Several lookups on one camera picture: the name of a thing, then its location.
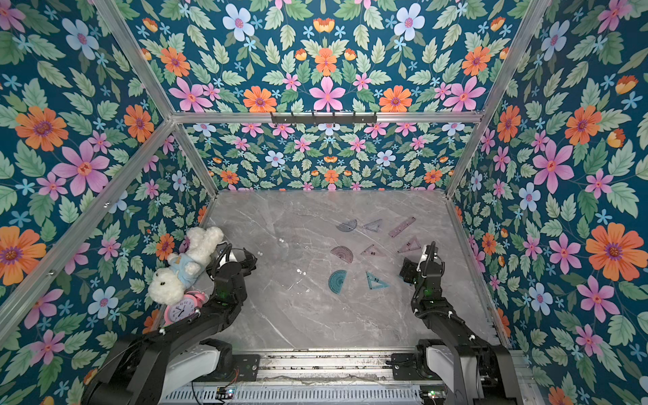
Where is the purple triangle ruler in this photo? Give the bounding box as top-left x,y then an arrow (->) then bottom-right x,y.
398,236 -> 422,254
361,244 -> 386,258

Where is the grey protractor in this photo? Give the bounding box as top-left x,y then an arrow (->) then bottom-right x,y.
336,219 -> 358,233

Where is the purple protractor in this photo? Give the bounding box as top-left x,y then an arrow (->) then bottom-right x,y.
331,246 -> 354,264

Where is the purple straight ruler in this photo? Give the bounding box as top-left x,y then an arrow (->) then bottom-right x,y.
388,216 -> 416,238

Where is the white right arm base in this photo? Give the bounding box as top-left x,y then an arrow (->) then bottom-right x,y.
417,339 -> 483,404

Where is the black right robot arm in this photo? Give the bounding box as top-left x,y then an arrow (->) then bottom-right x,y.
399,242 -> 523,404

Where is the white plush bear toy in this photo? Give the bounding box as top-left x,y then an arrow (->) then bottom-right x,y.
148,226 -> 224,306

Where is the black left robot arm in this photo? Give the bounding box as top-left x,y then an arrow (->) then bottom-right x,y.
81,243 -> 258,404

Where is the black hook rail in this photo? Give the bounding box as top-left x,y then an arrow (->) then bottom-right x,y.
270,112 -> 378,125

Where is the green triangle ruler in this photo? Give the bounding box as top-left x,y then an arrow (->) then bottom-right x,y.
366,272 -> 390,290

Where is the green protractor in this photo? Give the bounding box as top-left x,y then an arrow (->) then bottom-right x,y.
328,269 -> 348,295

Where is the pink round toy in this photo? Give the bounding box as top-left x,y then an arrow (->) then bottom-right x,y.
164,291 -> 208,326

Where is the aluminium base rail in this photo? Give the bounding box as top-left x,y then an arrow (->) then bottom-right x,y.
161,347 -> 455,404

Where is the grey triangle ruler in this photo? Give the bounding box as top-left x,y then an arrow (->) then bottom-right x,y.
362,219 -> 383,233

